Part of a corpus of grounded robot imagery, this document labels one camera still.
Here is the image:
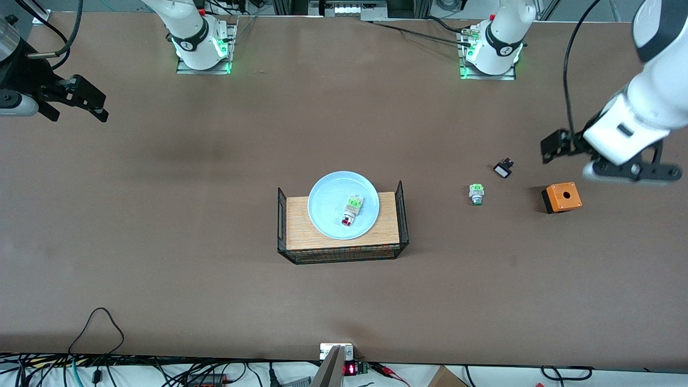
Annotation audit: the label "red push button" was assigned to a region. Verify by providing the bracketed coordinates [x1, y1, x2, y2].
[340, 194, 365, 228]

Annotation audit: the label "light blue plate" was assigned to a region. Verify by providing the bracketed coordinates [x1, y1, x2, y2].
[307, 170, 381, 241]

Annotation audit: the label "brown cardboard box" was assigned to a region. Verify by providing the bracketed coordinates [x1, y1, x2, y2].
[427, 365, 469, 387]

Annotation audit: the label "red and black test leads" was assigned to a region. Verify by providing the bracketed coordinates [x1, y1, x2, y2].
[369, 361, 412, 387]

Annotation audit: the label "black power strip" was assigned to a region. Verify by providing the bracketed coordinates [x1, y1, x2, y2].
[184, 374, 230, 387]

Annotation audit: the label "orange button enclosure box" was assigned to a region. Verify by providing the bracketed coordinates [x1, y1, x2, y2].
[540, 181, 583, 215]

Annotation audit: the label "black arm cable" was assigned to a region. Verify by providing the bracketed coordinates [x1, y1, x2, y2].
[14, 0, 71, 54]
[25, 0, 84, 59]
[562, 0, 602, 142]

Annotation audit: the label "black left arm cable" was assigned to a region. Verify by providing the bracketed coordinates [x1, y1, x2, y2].
[562, 0, 602, 142]

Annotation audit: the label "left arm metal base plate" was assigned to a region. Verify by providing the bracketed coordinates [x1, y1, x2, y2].
[458, 26, 518, 82]

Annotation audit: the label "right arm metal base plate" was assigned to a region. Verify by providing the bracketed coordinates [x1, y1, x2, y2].
[176, 21, 239, 75]

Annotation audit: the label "black cable across table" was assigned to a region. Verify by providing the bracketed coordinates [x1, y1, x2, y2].
[370, 20, 475, 47]

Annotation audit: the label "thin black looped cable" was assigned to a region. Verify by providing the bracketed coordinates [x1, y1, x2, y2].
[67, 307, 126, 356]

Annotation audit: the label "black flat looped cable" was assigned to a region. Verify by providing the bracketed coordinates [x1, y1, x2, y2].
[540, 365, 594, 381]

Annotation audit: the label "aluminium frame rail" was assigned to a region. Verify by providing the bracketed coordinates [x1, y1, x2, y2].
[271, 0, 432, 22]

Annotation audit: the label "wire basket with wooden top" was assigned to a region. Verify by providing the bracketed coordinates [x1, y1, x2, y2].
[276, 181, 410, 265]

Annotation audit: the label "grey metal mount post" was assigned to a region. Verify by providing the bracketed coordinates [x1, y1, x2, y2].
[310, 342, 356, 387]

